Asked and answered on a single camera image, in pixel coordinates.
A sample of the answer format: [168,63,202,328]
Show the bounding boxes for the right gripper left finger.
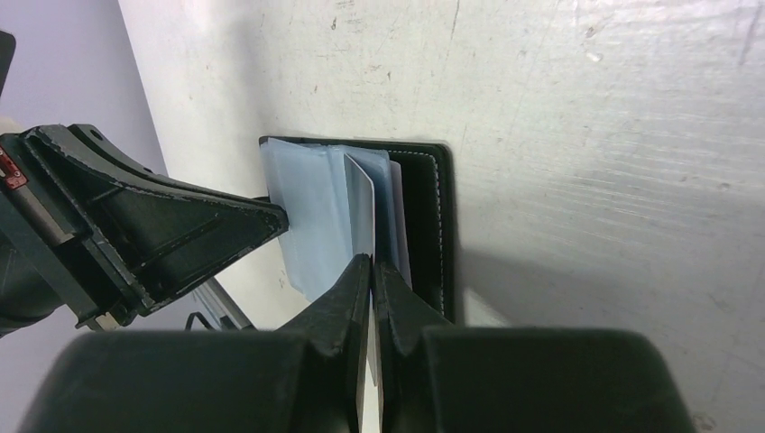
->
[21,254,372,432]

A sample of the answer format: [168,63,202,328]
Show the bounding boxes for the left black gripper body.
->
[1,128,150,335]

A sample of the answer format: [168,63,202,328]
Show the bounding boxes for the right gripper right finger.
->
[373,263,694,432]

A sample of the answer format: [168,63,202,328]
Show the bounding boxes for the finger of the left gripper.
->
[23,124,288,316]

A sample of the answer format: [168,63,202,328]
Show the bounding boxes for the black leather card holder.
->
[259,136,456,320]

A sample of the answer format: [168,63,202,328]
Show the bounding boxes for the black credit card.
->
[344,154,375,432]

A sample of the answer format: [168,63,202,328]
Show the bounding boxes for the aluminium rail frame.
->
[184,278,255,331]

